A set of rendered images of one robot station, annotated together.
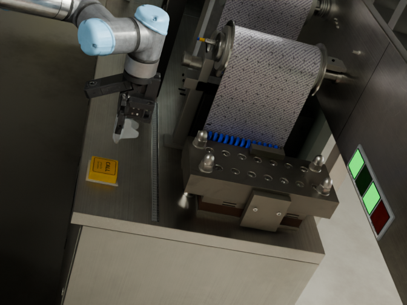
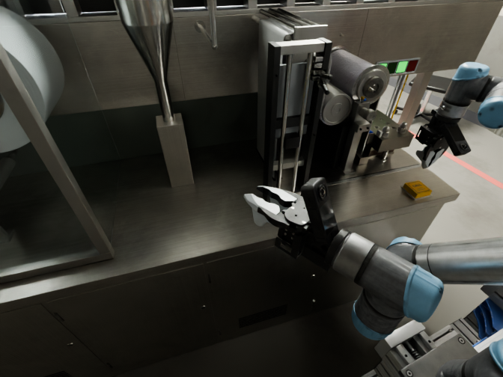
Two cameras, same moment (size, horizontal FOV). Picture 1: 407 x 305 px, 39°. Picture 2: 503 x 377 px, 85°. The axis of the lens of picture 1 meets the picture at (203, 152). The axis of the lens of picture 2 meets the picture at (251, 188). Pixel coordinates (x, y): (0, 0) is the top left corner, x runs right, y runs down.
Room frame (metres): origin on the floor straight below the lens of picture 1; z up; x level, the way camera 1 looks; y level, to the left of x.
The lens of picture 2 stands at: (1.82, 1.03, 1.62)
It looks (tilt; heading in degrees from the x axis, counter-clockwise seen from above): 41 degrees down; 270
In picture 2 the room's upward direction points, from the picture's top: straight up
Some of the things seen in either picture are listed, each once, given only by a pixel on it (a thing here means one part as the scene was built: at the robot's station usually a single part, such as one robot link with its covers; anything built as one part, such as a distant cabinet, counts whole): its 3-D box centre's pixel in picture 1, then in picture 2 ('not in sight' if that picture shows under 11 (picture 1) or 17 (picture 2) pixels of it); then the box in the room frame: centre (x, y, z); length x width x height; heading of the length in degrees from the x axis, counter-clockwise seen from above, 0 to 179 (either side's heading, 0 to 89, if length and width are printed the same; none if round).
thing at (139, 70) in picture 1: (141, 63); (451, 108); (1.17, 0.21, 1.24); 0.08 x 0.08 x 0.05
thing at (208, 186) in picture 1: (258, 177); (368, 122); (1.25, -0.16, 1.00); 0.40 x 0.16 x 0.06; 106
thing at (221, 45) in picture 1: (220, 47); (373, 87); (1.38, 0.06, 1.25); 0.07 x 0.02 x 0.07; 16
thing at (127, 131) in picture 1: (126, 132); (429, 155); (1.16, 0.19, 1.05); 0.06 x 0.03 x 0.09; 107
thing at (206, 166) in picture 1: (208, 161); (403, 126); (1.17, -0.02, 1.05); 0.04 x 0.04 x 0.04
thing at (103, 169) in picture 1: (103, 169); (417, 188); (1.16, 0.23, 0.91); 0.07 x 0.07 x 0.02; 16
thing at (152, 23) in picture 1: (147, 33); (466, 84); (1.17, 0.21, 1.32); 0.09 x 0.08 x 0.11; 139
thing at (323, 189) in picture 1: (326, 184); not in sight; (1.26, -0.33, 1.05); 0.04 x 0.04 x 0.04
